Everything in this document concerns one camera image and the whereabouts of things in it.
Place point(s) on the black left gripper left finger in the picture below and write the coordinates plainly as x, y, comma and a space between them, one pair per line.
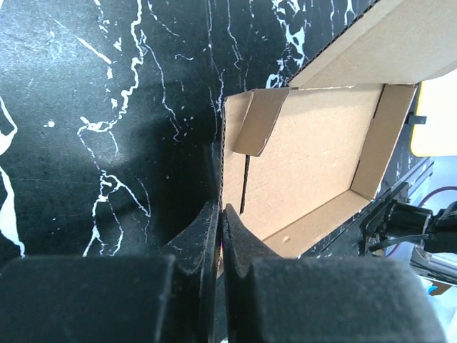
166, 297

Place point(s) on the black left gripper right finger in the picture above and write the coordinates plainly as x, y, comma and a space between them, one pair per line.
350, 299

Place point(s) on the cardboard box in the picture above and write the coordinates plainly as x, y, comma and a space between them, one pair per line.
299, 161

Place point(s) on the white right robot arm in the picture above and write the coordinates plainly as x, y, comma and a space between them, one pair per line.
394, 223

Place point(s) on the white board with yellow rim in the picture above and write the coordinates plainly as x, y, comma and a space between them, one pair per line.
437, 103

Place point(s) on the aluminium frame rail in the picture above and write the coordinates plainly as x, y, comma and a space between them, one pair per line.
439, 269

